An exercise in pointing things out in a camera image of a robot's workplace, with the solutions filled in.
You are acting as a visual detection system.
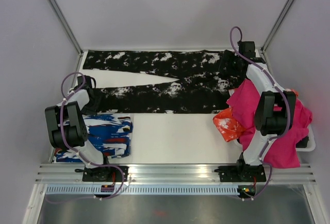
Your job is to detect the black white splattered trousers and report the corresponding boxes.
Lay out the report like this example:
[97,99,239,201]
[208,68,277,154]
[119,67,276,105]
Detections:
[83,50,245,114]

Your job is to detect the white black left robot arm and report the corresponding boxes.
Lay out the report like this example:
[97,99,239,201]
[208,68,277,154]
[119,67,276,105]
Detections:
[45,73,112,182]

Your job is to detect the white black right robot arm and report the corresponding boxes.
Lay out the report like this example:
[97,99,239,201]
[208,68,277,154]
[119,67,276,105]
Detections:
[215,40,296,183]

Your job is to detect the blue white patterned folded trousers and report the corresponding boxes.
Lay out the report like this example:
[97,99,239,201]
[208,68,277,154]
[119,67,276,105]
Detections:
[52,113,134,163]

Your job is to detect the pink garment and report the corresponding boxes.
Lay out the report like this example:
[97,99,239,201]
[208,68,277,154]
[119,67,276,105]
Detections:
[227,79,312,169]

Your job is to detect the orange white garment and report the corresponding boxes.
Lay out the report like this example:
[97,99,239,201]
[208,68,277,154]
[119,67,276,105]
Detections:
[212,107,246,142]

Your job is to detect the white laundry basket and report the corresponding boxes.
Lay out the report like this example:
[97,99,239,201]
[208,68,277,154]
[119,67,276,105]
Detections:
[237,128,316,155]

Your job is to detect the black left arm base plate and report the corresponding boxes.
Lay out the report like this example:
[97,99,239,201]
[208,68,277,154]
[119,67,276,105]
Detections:
[74,165,129,182]

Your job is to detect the right aluminium frame post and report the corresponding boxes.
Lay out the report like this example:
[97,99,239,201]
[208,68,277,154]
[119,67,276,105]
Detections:
[260,0,296,54]

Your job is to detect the aluminium frame post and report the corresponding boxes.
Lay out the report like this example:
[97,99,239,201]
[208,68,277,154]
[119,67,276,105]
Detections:
[260,0,296,54]
[47,0,83,55]

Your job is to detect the aluminium mounting rail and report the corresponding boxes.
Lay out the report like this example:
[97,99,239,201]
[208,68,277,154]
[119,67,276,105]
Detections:
[35,163,316,185]

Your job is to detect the white slotted cable duct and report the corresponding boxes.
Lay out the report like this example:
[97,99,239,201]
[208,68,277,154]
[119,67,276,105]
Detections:
[46,184,239,196]

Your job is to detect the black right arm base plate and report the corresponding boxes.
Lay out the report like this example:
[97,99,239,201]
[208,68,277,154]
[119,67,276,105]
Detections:
[215,165,266,183]

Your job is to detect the left aluminium frame post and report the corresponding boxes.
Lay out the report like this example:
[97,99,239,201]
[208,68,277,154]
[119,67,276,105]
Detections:
[47,0,83,55]

